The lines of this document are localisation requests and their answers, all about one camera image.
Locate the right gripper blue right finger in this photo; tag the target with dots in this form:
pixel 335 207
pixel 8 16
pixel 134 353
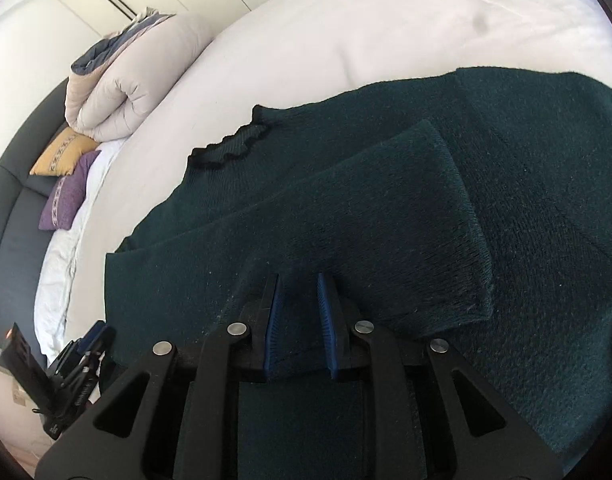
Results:
pixel 338 315

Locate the dark grey headboard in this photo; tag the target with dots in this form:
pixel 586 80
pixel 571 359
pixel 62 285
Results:
pixel 22 198

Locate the white bed sheet mattress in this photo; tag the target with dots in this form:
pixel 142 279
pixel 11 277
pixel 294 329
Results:
pixel 292 52

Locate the folded beige duvet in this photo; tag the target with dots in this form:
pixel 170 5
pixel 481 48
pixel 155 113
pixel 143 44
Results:
pixel 115 84

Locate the dark green knit sweater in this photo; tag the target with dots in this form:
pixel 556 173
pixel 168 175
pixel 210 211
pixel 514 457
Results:
pixel 476 206

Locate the yellow patterned cushion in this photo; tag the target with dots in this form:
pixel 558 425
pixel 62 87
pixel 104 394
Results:
pixel 62 155

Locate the white crumpled pillow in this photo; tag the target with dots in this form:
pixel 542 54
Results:
pixel 60 262

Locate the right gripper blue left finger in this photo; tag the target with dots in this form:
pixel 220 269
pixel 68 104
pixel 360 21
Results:
pixel 262 319

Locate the purple patterned cushion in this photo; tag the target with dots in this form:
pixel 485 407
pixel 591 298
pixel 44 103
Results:
pixel 67 196

